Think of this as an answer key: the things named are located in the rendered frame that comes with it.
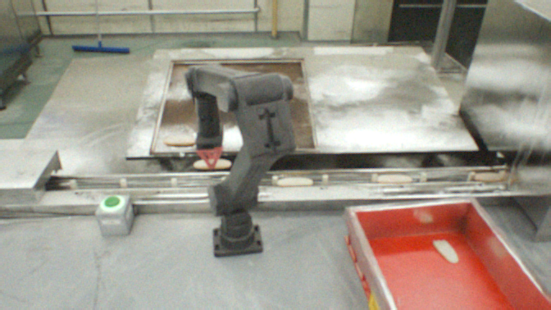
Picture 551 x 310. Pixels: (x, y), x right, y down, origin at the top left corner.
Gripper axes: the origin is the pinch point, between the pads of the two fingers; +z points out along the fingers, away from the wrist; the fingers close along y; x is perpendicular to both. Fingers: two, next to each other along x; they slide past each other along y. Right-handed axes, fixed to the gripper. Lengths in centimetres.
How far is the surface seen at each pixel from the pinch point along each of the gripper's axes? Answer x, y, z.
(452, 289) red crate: 54, 35, 11
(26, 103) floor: -171, -220, 90
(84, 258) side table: -29.3, 23.6, 11.1
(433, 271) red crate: 52, 30, 11
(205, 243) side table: -1.0, 19.5, 11.1
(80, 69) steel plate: -67, -91, 10
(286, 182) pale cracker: 20.2, 0.7, 6.9
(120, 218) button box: -21.4, 16.2, 5.2
